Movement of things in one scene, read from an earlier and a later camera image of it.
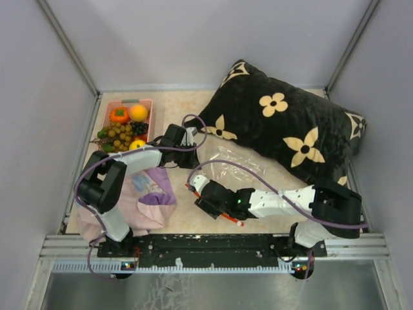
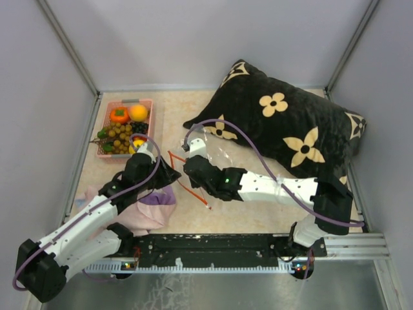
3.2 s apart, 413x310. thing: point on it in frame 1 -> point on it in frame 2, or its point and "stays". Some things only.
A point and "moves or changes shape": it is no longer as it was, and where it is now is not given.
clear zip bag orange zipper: x=237 y=176 moves or changes shape
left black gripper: x=191 y=162 -> x=167 y=174
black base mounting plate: x=209 y=250 stays
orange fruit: x=138 y=113 stays
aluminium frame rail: x=372 y=247 stays
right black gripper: x=207 y=207 -> x=194 y=184
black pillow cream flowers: x=301 y=128 stays
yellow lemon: x=136 y=144 stays
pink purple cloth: x=146 y=200 stays
